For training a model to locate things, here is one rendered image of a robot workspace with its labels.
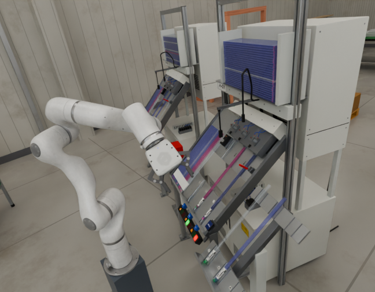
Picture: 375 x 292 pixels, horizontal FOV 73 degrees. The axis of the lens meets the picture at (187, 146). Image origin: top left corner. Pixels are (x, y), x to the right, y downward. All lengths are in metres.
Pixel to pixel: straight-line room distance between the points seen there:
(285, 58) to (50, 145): 1.06
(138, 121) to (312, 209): 1.39
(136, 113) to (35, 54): 4.22
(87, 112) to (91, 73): 4.30
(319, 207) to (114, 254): 1.33
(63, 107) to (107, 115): 0.18
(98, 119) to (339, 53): 1.18
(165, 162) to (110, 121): 0.26
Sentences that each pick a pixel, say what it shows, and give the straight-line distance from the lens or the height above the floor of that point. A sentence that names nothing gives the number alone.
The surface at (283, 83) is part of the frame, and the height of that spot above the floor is 1.49.
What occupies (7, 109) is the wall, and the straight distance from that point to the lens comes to 5.05.
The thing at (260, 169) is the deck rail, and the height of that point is 1.05.
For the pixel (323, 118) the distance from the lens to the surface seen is 1.59.
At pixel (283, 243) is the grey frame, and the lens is 1.88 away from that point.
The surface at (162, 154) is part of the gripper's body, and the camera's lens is 0.86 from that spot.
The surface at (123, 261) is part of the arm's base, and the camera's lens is 1.47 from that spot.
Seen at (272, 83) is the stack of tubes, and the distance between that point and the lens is 1.34.
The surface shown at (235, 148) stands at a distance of 1.65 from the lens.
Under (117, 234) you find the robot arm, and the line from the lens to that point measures 1.35.
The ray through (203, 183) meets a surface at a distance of 1.70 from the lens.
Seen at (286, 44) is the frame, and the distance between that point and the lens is 1.27.
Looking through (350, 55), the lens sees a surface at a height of 1.55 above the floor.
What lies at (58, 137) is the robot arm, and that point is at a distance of 1.18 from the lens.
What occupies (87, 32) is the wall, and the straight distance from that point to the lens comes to 5.27.
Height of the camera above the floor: 1.83
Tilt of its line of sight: 27 degrees down
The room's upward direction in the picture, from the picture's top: 8 degrees counter-clockwise
